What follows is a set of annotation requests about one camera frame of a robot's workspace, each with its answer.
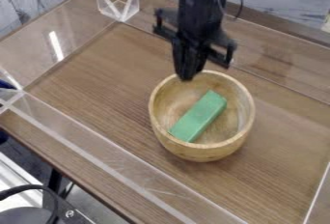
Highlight blue object at left edge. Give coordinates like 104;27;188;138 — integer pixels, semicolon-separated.
0;79;16;89

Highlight grey metal base plate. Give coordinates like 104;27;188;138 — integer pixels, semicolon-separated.
0;195;97;224

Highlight brown wooden bowl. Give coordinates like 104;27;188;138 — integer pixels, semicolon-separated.
148;70;255;162

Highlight black cable bottom left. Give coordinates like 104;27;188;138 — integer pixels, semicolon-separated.
0;183;61;224

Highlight clear acrylic corner bracket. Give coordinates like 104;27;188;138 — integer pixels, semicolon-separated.
96;0;139;22

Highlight black table leg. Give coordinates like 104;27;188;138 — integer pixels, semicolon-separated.
48;169;63;193

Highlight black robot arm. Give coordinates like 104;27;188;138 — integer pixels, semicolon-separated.
154;0;238;81

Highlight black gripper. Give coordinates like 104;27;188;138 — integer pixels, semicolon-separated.
154;0;238;81

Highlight green rectangular block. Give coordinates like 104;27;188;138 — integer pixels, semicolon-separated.
167;90;227;143

